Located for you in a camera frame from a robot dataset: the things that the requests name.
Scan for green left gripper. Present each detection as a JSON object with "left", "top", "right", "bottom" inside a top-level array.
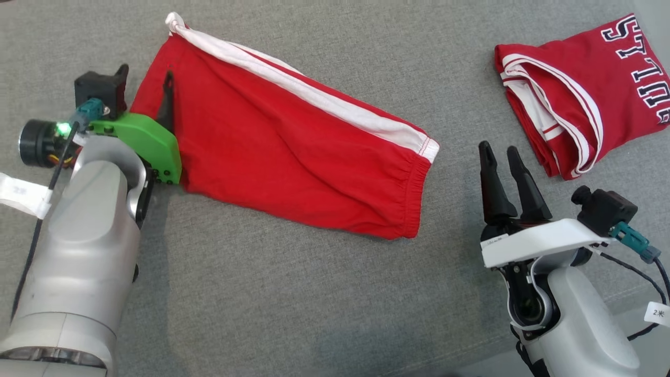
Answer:
[{"left": 19, "top": 64, "right": 183, "bottom": 185}]

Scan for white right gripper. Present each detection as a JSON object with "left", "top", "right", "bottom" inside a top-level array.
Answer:
[{"left": 478, "top": 140, "right": 611, "bottom": 269}]

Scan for red Bulls basketball jersey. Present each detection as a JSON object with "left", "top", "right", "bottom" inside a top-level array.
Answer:
[{"left": 494, "top": 13, "right": 670, "bottom": 181}]

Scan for red shorts with white stripe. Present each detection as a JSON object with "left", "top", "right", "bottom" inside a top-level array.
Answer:
[{"left": 129, "top": 12, "right": 440, "bottom": 241}]

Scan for grey fabric sofa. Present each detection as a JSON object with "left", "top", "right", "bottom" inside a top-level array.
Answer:
[{"left": 0, "top": 0, "right": 670, "bottom": 377}]

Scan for left cable with teal plug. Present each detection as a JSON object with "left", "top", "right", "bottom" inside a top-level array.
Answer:
[{"left": 10, "top": 98, "right": 108, "bottom": 323}]

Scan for cable with teal plug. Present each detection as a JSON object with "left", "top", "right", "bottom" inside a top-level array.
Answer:
[
  {"left": 10, "top": 98, "right": 108, "bottom": 323},
  {"left": 597, "top": 221, "right": 670, "bottom": 342}
]

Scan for right cable with teal plug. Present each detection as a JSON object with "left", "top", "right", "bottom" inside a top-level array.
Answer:
[{"left": 597, "top": 221, "right": 670, "bottom": 342}]

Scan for white paper cable tag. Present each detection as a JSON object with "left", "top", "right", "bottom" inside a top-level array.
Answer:
[
  {"left": 644, "top": 301, "right": 670, "bottom": 328},
  {"left": 0, "top": 173, "right": 54, "bottom": 220}
]

